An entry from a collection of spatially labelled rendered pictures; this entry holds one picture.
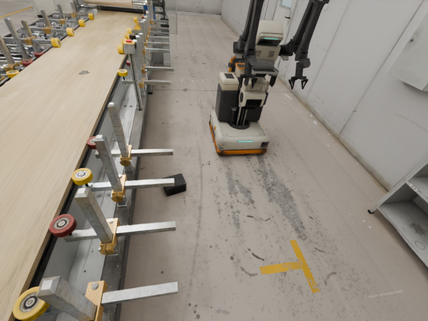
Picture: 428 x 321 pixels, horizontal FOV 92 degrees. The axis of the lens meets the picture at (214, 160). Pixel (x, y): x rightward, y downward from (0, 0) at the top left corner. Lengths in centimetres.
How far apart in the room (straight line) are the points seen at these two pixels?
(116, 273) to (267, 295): 111
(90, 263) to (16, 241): 32
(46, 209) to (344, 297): 193
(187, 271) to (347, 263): 130
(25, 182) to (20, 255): 35
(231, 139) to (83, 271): 176
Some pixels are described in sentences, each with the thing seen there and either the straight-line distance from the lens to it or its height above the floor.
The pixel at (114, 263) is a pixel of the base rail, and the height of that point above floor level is 70.
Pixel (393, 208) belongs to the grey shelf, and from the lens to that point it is 267.
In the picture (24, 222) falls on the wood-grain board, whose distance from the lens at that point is 106.
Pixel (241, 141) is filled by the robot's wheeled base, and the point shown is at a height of 25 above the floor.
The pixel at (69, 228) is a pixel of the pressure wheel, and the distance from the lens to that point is 96.
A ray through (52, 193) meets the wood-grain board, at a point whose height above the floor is 90.
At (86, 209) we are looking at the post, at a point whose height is 106.
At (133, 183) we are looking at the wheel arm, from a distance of 112.
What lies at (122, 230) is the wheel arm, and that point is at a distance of 98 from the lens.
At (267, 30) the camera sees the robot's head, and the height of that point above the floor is 134.
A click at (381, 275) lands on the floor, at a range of 231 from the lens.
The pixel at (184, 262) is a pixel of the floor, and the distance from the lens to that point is 176.
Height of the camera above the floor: 165
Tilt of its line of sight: 43 degrees down
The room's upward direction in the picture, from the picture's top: 8 degrees clockwise
